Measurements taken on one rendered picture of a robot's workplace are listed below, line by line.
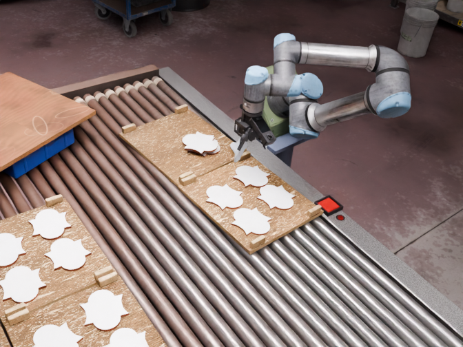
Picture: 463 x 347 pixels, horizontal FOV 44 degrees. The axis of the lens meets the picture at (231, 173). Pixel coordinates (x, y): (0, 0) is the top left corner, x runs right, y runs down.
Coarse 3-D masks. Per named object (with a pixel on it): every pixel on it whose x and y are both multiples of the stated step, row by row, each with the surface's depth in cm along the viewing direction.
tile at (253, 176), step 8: (240, 168) 221; (248, 168) 222; (256, 168) 222; (240, 176) 217; (248, 176) 217; (256, 176) 217; (264, 176) 218; (248, 184) 213; (256, 184) 213; (264, 184) 214
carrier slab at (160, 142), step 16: (192, 112) 252; (144, 128) 240; (160, 128) 241; (176, 128) 241; (192, 128) 242; (208, 128) 243; (128, 144) 233; (144, 144) 231; (160, 144) 232; (176, 144) 233; (224, 144) 235; (160, 160) 223; (176, 160) 224; (192, 160) 225; (208, 160) 225; (224, 160) 226; (176, 176) 216
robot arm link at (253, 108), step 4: (244, 100) 200; (244, 104) 199; (248, 104) 199; (252, 104) 198; (256, 104) 198; (260, 104) 199; (264, 104) 201; (244, 108) 201; (248, 108) 199; (252, 108) 199; (256, 108) 199; (260, 108) 200; (252, 112) 200; (256, 112) 200
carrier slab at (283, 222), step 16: (256, 160) 228; (208, 176) 218; (224, 176) 218; (272, 176) 220; (192, 192) 210; (256, 192) 212; (288, 192) 213; (208, 208) 203; (240, 208) 205; (256, 208) 205; (304, 208) 207; (224, 224) 197; (272, 224) 199; (288, 224) 200; (240, 240) 192; (272, 240) 194
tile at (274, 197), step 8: (264, 192) 211; (272, 192) 211; (280, 192) 212; (264, 200) 208; (272, 200) 208; (280, 200) 208; (288, 200) 208; (272, 208) 205; (280, 208) 205; (288, 208) 205
